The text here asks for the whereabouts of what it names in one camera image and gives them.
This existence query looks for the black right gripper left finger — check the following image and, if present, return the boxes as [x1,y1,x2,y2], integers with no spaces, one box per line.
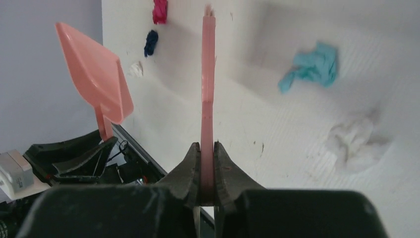
[157,142,202,238]

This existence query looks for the pink plastic dustpan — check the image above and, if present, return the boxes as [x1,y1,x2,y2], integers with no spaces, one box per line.
[55,22,134,141]

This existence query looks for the light blue paper scrap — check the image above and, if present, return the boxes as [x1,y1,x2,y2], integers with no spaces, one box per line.
[278,42,338,93]

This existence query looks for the pink hand brush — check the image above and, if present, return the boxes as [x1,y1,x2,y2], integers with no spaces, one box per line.
[200,4,216,206]

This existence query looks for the white paper scrap centre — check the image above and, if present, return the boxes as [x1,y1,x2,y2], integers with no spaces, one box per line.
[325,110,391,174]

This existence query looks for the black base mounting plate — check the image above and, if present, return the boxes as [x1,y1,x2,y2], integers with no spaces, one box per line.
[111,124,215,227]

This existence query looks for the white paper scrap left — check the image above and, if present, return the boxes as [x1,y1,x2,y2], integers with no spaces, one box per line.
[129,61,144,78]

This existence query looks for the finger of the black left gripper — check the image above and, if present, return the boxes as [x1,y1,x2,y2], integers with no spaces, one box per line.
[53,136,118,179]
[23,130,103,184]

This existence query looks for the dark blue paper scrap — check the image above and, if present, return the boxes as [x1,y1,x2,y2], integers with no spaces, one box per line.
[144,30,158,58]

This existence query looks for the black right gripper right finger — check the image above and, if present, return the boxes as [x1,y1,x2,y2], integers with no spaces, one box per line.
[213,141,266,238]

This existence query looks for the small magenta paper scrap left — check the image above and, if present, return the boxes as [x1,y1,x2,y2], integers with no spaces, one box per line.
[152,0,168,25]

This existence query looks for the white paper scrap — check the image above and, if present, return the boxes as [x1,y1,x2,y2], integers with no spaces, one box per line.
[129,61,144,78]
[325,110,391,174]

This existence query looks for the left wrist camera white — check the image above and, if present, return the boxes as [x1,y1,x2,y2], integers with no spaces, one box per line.
[0,150,51,200]

